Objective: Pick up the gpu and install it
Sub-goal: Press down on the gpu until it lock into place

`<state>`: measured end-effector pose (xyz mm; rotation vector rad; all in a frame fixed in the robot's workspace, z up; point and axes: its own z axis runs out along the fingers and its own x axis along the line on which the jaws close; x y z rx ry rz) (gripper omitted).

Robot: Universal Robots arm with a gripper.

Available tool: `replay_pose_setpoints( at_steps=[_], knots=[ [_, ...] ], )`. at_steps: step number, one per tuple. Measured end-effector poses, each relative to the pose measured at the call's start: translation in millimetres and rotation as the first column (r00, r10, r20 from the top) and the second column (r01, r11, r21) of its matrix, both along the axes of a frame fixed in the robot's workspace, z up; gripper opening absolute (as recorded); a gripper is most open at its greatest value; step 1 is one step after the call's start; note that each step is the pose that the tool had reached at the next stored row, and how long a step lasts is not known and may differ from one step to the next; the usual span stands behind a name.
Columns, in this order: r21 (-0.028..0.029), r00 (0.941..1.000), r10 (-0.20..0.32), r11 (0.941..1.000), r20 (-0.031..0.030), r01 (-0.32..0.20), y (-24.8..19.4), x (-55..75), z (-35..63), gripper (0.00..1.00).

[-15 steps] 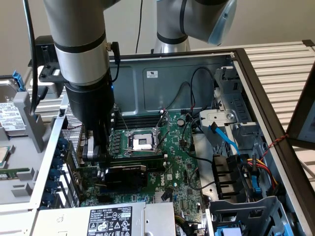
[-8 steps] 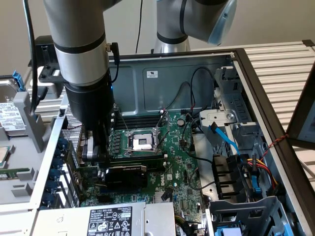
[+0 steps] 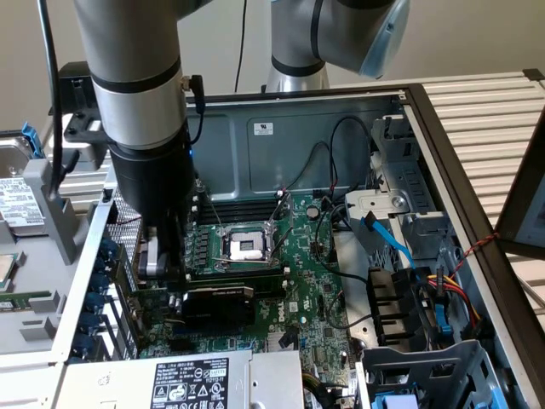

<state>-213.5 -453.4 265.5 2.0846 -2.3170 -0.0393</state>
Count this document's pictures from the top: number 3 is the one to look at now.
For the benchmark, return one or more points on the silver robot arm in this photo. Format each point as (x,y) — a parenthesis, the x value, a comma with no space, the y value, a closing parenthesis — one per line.
(127,64)

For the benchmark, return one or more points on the silver chipset heatsink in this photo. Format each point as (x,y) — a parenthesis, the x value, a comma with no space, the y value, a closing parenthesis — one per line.
(274,341)

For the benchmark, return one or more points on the silver coin cell battery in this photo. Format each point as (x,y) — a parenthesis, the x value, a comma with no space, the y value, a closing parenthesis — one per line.
(313,212)

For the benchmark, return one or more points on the grey parts rack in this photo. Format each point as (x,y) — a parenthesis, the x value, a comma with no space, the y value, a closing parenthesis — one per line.
(64,230)

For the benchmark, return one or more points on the black RAM slot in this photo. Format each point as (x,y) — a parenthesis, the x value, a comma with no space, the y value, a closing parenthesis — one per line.
(238,220)
(238,203)
(238,215)
(238,209)
(238,272)

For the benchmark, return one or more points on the CPU socket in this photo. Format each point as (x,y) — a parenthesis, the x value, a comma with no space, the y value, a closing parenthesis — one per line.
(244,249)

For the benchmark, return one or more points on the thin socket locking lever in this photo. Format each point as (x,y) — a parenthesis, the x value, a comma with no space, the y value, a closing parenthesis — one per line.
(227,258)
(215,213)

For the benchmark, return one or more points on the metal socket cover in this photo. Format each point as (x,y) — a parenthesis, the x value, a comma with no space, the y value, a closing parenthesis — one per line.
(283,213)

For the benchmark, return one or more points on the white wall label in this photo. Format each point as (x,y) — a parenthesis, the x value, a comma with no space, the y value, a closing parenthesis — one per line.
(263,128)

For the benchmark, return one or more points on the blue card retention latch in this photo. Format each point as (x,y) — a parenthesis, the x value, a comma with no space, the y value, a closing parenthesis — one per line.
(95,303)
(100,284)
(108,248)
(102,265)
(91,324)
(84,346)

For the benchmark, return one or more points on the green motherboard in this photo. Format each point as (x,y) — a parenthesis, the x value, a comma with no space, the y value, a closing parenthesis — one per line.
(306,264)

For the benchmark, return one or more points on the silver CPU chip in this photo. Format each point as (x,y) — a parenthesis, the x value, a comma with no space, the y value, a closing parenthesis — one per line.
(6,272)

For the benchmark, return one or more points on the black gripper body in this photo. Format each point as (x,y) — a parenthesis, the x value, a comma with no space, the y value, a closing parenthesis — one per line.
(153,179)

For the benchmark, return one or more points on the grey power supply unit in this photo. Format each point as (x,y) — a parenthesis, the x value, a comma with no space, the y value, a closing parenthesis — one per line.
(127,383)

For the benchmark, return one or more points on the black wrist connector plug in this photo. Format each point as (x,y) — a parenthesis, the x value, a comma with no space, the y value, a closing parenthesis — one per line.
(196,89)

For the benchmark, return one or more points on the silver hard disk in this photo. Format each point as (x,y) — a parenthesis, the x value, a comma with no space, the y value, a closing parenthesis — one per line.
(17,200)

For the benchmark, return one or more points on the GPU card with black shroud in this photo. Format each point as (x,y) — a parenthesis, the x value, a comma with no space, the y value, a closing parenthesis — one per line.
(217,307)

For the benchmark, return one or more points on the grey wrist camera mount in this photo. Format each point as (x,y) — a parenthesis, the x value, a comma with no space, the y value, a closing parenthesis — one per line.
(87,145)

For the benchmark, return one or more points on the grey metal PC case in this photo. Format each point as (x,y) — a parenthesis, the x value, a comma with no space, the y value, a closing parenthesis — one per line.
(277,162)

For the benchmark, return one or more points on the black plastic fan shroud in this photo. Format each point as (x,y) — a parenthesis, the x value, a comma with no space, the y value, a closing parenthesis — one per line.
(387,298)

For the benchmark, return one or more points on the loose green RAM stick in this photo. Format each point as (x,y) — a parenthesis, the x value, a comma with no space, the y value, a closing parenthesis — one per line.
(21,295)

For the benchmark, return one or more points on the silver disk bay bracket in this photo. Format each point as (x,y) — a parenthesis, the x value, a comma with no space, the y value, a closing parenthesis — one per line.
(374,204)

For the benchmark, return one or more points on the blue plastic clip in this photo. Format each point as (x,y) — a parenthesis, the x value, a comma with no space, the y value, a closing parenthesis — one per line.
(443,315)

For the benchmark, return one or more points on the grey disk bay cage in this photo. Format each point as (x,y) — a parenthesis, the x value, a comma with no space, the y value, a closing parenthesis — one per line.
(426,366)

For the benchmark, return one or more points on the dark framed screen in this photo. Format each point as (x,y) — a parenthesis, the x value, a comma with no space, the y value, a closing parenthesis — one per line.
(523,204)

